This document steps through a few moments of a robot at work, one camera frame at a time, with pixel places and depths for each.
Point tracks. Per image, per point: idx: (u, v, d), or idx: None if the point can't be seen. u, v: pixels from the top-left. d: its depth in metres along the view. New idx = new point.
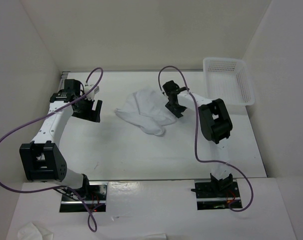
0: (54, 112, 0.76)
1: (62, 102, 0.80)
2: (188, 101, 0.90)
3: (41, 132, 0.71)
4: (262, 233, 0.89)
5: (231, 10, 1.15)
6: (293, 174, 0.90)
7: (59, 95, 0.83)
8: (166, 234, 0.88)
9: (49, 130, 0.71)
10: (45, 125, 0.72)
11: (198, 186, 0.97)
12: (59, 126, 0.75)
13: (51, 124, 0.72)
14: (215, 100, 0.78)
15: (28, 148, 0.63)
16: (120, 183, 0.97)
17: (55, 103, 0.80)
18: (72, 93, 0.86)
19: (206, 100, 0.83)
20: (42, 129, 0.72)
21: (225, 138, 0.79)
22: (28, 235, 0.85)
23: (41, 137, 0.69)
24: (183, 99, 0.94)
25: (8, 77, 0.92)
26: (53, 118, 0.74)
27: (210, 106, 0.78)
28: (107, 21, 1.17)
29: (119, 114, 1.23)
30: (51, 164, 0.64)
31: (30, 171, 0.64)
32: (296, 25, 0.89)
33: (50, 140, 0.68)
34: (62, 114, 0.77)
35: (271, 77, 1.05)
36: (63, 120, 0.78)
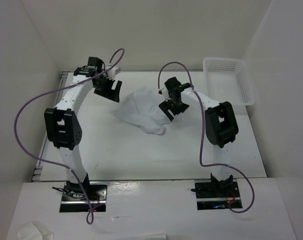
0: (76, 84, 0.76)
1: (84, 77, 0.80)
2: (192, 101, 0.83)
3: (63, 100, 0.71)
4: (263, 233, 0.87)
5: (230, 9, 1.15)
6: (293, 173, 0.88)
7: (82, 70, 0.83)
8: (166, 234, 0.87)
9: (71, 100, 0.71)
10: (67, 95, 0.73)
11: (198, 186, 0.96)
12: (79, 99, 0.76)
13: (73, 95, 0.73)
14: (223, 103, 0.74)
15: (50, 113, 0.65)
16: (120, 183, 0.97)
17: (78, 76, 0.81)
18: (94, 68, 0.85)
19: (213, 102, 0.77)
20: (64, 98, 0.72)
21: (229, 142, 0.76)
22: (28, 235, 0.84)
23: (62, 105, 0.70)
24: (186, 97, 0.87)
25: (8, 77, 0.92)
26: (74, 90, 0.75)
27: (217, 108, 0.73)
28: (107, 22, 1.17)
29: (119, 115, 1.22)
30: (70, 129, 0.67)
31: (51, 132, 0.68)
32: (296, 23, 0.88)
33: (70, 108, 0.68)
34: (83, 87, 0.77)
35: (271, 76, 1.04)
36: (83, 93, 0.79)
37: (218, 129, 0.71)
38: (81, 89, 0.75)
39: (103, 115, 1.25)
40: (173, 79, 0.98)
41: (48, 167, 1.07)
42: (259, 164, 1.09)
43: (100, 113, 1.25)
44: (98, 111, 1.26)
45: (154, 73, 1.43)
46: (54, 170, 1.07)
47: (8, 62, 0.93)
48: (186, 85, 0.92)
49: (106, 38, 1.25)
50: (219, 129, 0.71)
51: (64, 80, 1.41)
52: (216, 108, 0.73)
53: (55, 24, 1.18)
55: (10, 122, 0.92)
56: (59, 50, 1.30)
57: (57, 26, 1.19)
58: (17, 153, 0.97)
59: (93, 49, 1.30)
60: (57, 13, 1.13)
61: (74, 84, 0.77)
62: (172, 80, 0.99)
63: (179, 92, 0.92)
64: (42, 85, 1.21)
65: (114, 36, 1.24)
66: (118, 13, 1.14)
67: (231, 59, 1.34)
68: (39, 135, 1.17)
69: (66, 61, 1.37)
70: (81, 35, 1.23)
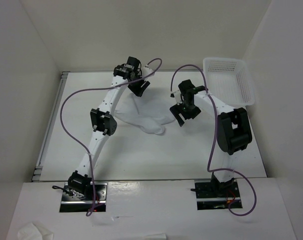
0: (114, 87, 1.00)
1: (122, 78, 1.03)
2: (205, 104, 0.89)
3: (104, 102, 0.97)
4: (262, 233, 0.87)
5: (230, 9, 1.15)
6: (292, 173, 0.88)
7: (120, 69, 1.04)
8: (166, 234, 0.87)
9: (109, 103, 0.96)
10: (107, 97, 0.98)
11: (198, 186, 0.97)
12: (116, 99, 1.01)
13: (111, 97, 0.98)
14: (237, 109, 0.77)
15: (94, 113, 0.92)
16: (120, 183, 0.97)
17: (116, 78, 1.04)
18: (131, 68, 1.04)
19: (227, 107, 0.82)
20: (106, 100, 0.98)
21: (240, 150, 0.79)
22: (28, 236, 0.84)
23: (103, 107, 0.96)
24: (199, 100, 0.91)
25: (8, 76, 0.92)
26: (113, 92, 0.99)
27: (231, 114, 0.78)
28: (107, 22, 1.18)
29: (119, 115, 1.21)
30: (107, 124, 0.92)
31: (95, 123, 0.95)
32: (296, 23, 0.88)
33: (108, 111, 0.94)
34: (120, 89, 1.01)
35: (271, 76, 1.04)
36: (120, 94, 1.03)
37: (230, 136, 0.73)
38: (118, 91, 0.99)
39: None
40: (186, 82, 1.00)
41: (47, 167, 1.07)
42: (259, 163, 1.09)
43: None
44: None
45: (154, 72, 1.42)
46: (54, 170, 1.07)
47: (8, 63, 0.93)
48: (200, 88, 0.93)
49: (106, 38, 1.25)
50: (231, 136, 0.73)
51: (64, 80, 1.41)
52: (230, 114, 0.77)
53: (55, 24, 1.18)
55: (11, 122, 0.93)
56: (59, 50, 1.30)
57: (57, 26, 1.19)
58: (17, 153, 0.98)
59: (93, 49, 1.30)
60: (57, 13, 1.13)
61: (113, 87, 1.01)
62: (185, 83, 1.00)
63: (192, 94, 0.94)
64: (42, 85, 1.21)
65: (114, 36, 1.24)
66: (117, 14, 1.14)
67: (231, 59, 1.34)
68: (38, 136, 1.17)
69: (66, 61, 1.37)
70: (81, 35, 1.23)
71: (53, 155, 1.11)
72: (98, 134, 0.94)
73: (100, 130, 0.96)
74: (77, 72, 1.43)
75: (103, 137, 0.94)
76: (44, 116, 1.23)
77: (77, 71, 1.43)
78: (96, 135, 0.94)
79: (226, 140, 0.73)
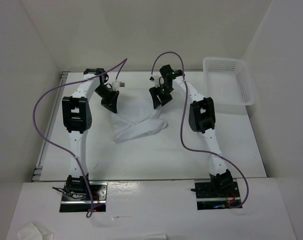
0: (87, 79, 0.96)
1: (92, 74, 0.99)
2: (181, 89, 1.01)
3: (77, 91, 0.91)
4: (262, 233, 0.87)
5: (230, 9, 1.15)
6: (293, 173, 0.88)
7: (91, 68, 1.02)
8: (166, 234, 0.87)
9: (83, 91, 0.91)
10: (80, 87, 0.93)
11: (198, 186, 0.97)
12: (89, 91, 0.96)
13: (84, 88, 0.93)
14: (206, 98, 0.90)
15: (68, 100, 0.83)
16: (120, 183, 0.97)
17: (88, 74, 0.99)
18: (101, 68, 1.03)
19: (198, 95, 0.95)
20: (79, 90, 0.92)
21: (210, 129, 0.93)
22: (28, 236, 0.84)
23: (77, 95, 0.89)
24: (176, 85, 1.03)
25: (8, 77, 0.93)
26: (86, 84, 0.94)
27: (200, 102, 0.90)
28: (107, 21, 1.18)
29: (119, 138, 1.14)
30: (83, 115, 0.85)
31: (67, 118, 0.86)
32: (296, 23, 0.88)
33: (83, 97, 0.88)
34: (92, 82, 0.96)
35: (271, 76, 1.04)
36: (92, 87, 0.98)
37: (198, 119, 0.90)
38: (91, 84, 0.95)
39: (103, 116, 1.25)
40: (167, 66, 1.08)
41: (47, 167, 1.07)
42: (259, 164, 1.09)
43: (100, 114, 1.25)
44: (97, 110, 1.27)
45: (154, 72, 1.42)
46: (54, 170, 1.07)
47: (8, 62, 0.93)
48: (179, 72, 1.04)
49: (105, 38, 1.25)
50: (199, 119, 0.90)
51: (64, 80, 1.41)
52: (200, 102, 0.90)
53: (55, 24, 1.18)
55: (10, 121, 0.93)
56: (59, 50, 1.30)
57: (57, 26, 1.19)
58: (17, 153, 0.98)
59: (92, 49, 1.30)
60: (57, 13, 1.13)
61: (86, 79, 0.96)
62: (165, 67, 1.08)
63: (170, 78, 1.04)
64: (42, 85, 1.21)
65: (114, 36, 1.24)
66: (117, 13, 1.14)
67: (231, 59, 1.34)
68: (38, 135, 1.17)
69: (66, 61, 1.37)
70: (81, 35, 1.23)
71: (53, 155, 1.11)
72: (76, 135, 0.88)
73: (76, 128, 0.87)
74: (78, 72, 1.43)
75: (83, 137, 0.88)
76: (44, 117, 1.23)
77: (77, 72, 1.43)
78: (73, 136, 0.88)
79: (195, 122, 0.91)
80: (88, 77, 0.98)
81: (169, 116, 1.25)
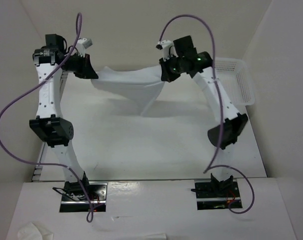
0: (45, 80, 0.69)
1: (48, 64, 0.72)
2: (206, 89, 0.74)
3: (41, 105, 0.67)
4: (262, 233, 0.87)
5: (230, 9, 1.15)
6: (293, 173, 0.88)
7: (41, 54, 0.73)
8: (166, 234, 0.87)
9: (49, 103, 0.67)
10: (42, 97, 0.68)
11: (198, 186, 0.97)
12: (55, 95, 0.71)
13: (48, 95, 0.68)
14: (240, 115, 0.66)
15: (37, 125, 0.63)
16: (120, 183, 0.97)
17: (43, 66, 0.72)
18: (55, 48, 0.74)
19: (232, 107, 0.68)
20: (41, 102, 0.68)
21: (231, 144, 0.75)
22: (28, 236, 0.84)
23: (44, 111, 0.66)
24: (201, 80, 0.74)
25: (7, 76, 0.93)
26: (47, 87, 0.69)
27: (233, 120, 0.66)
28: (107, 21, 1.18)
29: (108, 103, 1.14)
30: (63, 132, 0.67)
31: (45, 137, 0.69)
32: (295, 22, 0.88)
33: (54, 113, 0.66)
34: (53, 81, 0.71)
35: (271, 75, 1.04)
36: (56, 86, 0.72)
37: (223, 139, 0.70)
38: (53, 85, 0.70)
39: (103, 117, 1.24)
40: (188, 40, 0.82)
41: (47, 167, 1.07)
42: (259, 163, 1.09)
43: (100, 114, 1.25)
44: (97, 110, 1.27)
45: None
46: (54, 170, 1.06)
47: (8, 62, 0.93)
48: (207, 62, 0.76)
49: (105, 38, 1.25)
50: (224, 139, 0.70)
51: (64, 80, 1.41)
52: (233, 121, 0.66)
53: (55, 24, 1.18)
55: (10, 121, 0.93)
56: None
57: (57, 25, 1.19)
58: (17, 153, 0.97)
59: (92, 49, 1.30)
60: (57, 13, 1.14)
61: (43, 80, 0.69)
62: (185, 40, 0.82)
63: (193, 65, 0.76)
64: None
65: (114, 35, 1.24)
66: (117, 13, 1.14)
67: (231, 59, 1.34)
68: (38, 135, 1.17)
69: None
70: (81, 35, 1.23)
71: (53, 156, 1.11)
72: (62, 148, 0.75)
73: (60, 143, 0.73)
74: None
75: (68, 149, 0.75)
76: None
77: None
78: (60, 149, 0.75)
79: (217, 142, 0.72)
80: (45, 73, 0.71)
81: (169, 116, 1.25)
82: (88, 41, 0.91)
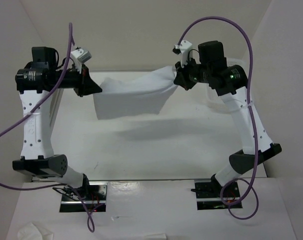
0: (29, 114, 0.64)
1: (34, 92, 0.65)
2: (239, 114, 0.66)
3: (27, 142, 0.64)
4: (263, 233, 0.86)
5: (229, 8, 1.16)
6: (292, 172, 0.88)
7: (25, 77, 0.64)
8: (166, 234, 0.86)
9: (36, 141, 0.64)
10: (28, 133, 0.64)
11: (198, 186, 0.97)
12: (44, 128, 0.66)
13: (35, 131, 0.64)
14: (274, 146, 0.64)
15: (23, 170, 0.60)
16: (120, 183, 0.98)
17: (27, 94, 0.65)
18: (41, 70, 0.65)
19: (266, 137, 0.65)
20: (26, 138, 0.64)
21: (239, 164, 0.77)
22: (28, 236, 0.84)
23: (31, 150, 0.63)
24: (234, 103, 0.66)
25: (8, 75, 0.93)
26: (32, 122, 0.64)
27: (268, 152, 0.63)
28: (107, 21, 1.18)
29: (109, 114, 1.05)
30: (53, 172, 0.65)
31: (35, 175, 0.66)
32: (294, 21, 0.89)
33: (41, 155, 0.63)
34: (40, 114, 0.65)
35: (271, 75, 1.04)
36: (45, 117, 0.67)
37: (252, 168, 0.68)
38: (41, 118, 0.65)
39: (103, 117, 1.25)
40: (216, 45, 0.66)
41: None
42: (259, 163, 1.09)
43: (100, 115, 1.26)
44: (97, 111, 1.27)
45: None
46: None
47: (8, 61, 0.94)
48: (241, 79, 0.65)
49: (105, 38, 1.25)
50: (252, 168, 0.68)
51: None
52: (267, 152, 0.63)
53: (55, 23, 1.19)
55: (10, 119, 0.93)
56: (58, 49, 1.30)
57: (57, 25, 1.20)
58: (17, 152, 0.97)
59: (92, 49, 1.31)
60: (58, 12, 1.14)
61: (27, 113, 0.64)
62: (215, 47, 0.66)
63: (224, 83, 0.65)
64: None
65: (114, 35, 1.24)
66: (117, 12, 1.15)
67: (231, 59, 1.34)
68: None
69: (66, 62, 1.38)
70: (81, 35, 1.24)
71: None
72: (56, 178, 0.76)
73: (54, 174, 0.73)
74: None
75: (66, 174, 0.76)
76: None
77: None
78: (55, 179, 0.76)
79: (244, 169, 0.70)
80: (30, 104, 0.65)
81: (169, 116, 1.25)
82: (86, 53, 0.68)
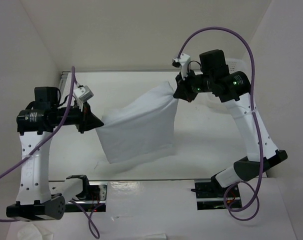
0: (29, 156, 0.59)
1: (35, 133, 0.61)
2: (242, 120, 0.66)
3: (24, 185, 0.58)
4: (263, 234, 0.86)
5: (230, 8, 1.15)
6: (293, 172, 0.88)
7: (25, 118, 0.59)
8: (166, 234, 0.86)
9: (33, 184, 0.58)
10: (25, 176, 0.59)
11: (198, 186, 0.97)
12: (43, 170, 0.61)
13: (32, 174, 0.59)
14: (278, 152, 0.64)
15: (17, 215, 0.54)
16: (120, 183, 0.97)
17: (27, 135, 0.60)
18: (42, 111, 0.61)
19: (270, 143, 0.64)
20: (22, 182, 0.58)
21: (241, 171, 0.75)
22: (28, 236, 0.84)
23: (27, 195, 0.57)
24: (237, 109, 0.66)
25: (7, 75, 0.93)
26: (31, 164, 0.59)
27: (272, 158, 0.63)
28: (107, 21, 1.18)
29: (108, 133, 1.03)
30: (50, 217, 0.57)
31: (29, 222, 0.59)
32: (295, 21, 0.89)
33: (37, 199, 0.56)
34: (40, 155, 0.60)
35: (271, 75, 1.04)
36: (45, 158, 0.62)
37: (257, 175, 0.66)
38: (40, 159, 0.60)
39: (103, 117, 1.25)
40: (217, 53, 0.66)
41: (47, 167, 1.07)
42: None
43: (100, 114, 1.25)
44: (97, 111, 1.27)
45: (154, 73, 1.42)
46: (54, 170, 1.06)
47: (8, 62, 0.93)
48: (243, 85, 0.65)
49: (105, 38, 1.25)
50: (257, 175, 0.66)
51: (64, 80, 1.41)
52: (272, 159, 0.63)
53: (55, 23, 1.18)
55: (10, 120, 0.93)
56: (58, 49, 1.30)
57: (57, 25, 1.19)
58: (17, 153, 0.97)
59: (92, 49, 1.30)
60: (58, 13, 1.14)
61: (26, 156, 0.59)
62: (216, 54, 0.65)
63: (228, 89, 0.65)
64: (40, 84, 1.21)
65: (114, 35, 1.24)
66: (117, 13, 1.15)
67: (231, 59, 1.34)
68: None
69: (65, 62, 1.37)
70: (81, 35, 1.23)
71: (53, 156, 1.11)
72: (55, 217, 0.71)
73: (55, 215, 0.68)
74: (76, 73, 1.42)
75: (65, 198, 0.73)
76: None
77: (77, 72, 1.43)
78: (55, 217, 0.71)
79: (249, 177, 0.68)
80: (30, 145, 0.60)
81: None
82: (87, 94, 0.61)
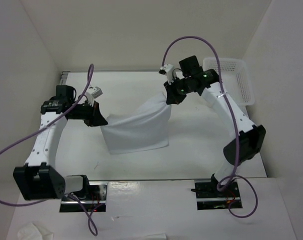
0: (46, 126, 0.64)
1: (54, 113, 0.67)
2: (217, 105, 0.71)
3: (34, 151, 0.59)
4: (263, 233, 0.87)
5: (230, 8, 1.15)
6: (293, 172, 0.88)
7: (49, 104, 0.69)
8: (166, 234, 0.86)
9: (43, 150, 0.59)
10: (37, 143, 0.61)
11: (198, 186, 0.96)
12: (54, 143, 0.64)
13: (44, 142, 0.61)
14: (255, 128, 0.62)
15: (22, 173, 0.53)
16: (120, 183, 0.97)
17: (47, 114, 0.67)
18: (65, 100, 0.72)
19: (246, 120, 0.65)
20: (34, 147, 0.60)
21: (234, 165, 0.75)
22: (28, 236, 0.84)
23: (34, 159, 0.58)
24: (210, 96, 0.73)
25: (7, 76, 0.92)
26: (46, 133, 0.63)
27: (249, 133, 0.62)
28: (107, 21, 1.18)
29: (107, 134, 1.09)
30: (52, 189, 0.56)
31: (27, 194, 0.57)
32: (296, 22, 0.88)
33: (45, 162, 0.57)
34: (55, 128, 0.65)
35: (271, 75, 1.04)
36: (57, 135, 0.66)
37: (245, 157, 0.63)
38: (54, 132, 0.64)
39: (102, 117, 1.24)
40: (190, 59, 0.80)
41: None
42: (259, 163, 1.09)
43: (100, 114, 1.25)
44: None
45: (154, 73, 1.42)
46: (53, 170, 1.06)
47: (7, 62, 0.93)
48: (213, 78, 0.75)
49: (105, 38, 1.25)
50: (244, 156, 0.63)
51: (64, 79, 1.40)
52: (249, 133, 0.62)
53: (55, 23, 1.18)
55: (10, 120, 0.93)
56: (58, 49, 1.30)
57: (57, 25, 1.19)
58: (17, 153, 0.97)
59: (92, 49, 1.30)
60: (57, 13, 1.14)
61: (44, 126, 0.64)
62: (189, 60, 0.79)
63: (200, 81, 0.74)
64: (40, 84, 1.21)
65: (114, 35, 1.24)
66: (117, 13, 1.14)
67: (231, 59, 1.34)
68: None
69: (65, 62, 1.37)
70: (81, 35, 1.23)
71: None
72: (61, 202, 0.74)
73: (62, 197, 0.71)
74: (75, 73, 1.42)
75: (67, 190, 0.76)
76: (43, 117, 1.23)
77: (77, 72, 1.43)
78: None
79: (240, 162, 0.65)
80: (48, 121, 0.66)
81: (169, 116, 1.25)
82: (98, 90, 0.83)
